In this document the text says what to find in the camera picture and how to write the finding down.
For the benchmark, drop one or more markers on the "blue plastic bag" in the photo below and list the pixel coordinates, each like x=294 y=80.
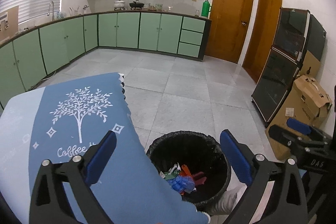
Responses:
x=182 y=184

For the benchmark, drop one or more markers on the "chrome sink faucet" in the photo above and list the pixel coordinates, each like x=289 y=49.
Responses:
x=51 y=11

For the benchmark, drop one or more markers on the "green lower kitchen cabinets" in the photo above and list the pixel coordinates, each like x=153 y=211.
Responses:
x=31 y=56

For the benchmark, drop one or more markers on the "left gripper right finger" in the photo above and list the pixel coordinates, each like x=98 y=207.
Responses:
x=287 y=200

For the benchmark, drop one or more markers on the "cardboard boxes on floor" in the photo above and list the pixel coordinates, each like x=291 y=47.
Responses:
x=307 y=101

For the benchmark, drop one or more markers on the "green thermos bottle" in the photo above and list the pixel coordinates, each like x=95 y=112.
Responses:
x=206 y=8

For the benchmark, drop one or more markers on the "white cooking pot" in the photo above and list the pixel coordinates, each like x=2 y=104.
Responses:
x=119 y=5

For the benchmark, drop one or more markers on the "blue tree-print tablecloth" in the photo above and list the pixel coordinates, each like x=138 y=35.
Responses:
x=70 y=154

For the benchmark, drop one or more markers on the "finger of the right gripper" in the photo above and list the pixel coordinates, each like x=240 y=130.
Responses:
x=286 y=140
x=299 y=125

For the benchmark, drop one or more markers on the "green white wrapper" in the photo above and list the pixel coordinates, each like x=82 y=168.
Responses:
x=172 y=173

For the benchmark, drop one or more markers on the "black wok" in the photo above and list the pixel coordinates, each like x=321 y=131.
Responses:
x=136 y=5

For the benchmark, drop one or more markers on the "black glass cabinet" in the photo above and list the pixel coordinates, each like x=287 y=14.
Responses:
x=296 y=50

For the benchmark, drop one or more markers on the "black trash bin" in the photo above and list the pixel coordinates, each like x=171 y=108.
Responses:
x=201 y=153

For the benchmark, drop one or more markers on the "brown cardboard box on counter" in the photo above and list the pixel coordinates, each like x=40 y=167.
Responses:
x=9 y=24

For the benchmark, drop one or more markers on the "brown wooden door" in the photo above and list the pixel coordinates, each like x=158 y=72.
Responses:
x=263 y=33
x=229 y=25

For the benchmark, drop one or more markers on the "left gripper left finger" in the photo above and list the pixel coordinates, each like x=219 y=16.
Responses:
x=49 y=201

